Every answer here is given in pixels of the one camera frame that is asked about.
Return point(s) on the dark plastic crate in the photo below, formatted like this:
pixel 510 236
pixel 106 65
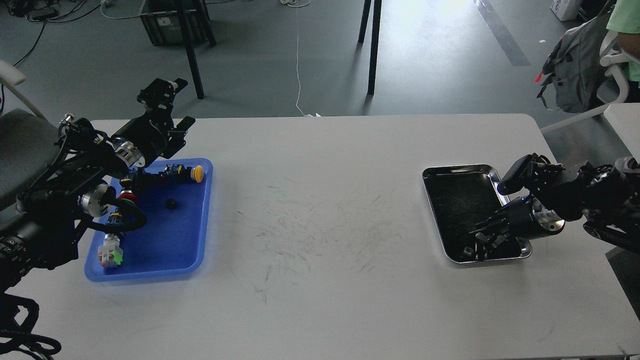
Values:
pixel 161 23

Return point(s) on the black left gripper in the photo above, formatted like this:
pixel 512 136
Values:
pixel 145 138

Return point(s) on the red push button switch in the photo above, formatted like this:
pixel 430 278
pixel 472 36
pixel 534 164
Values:
pixel 137 181

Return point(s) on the yellow push button switch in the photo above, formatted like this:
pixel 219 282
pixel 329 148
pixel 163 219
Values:
pixel 180 173

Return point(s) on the green illuminated square switch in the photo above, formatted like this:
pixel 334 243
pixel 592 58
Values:
pixel 110 252

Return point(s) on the green push button switch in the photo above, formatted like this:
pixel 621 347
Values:
pixel 121 220

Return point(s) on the steel tray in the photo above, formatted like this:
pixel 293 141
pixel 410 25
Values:
pixel 461 196

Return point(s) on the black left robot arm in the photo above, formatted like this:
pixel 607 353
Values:
pixel 88 185

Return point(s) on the white chair right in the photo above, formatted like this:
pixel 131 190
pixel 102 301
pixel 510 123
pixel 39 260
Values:
pixel 614 90

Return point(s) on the blue plastic tray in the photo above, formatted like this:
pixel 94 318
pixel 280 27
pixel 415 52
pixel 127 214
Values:
pixel 172 242

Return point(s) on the black table legs middle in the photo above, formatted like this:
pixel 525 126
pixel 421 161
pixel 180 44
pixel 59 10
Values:
pixel 376 7

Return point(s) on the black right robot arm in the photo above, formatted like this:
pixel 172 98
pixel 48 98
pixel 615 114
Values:
pixel 606 196

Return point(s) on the black table leg left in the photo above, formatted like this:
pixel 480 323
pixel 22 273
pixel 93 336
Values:
pixel 191 48

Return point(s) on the grey backpack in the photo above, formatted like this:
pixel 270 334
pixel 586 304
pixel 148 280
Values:
pixel 573 69

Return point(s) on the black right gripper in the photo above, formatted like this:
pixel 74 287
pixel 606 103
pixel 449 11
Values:
pixel 523 218

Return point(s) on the person in green shirt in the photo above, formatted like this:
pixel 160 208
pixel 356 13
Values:
pixel 625 20

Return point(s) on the small black gear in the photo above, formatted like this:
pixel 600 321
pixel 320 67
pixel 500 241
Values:
pixel 171 204

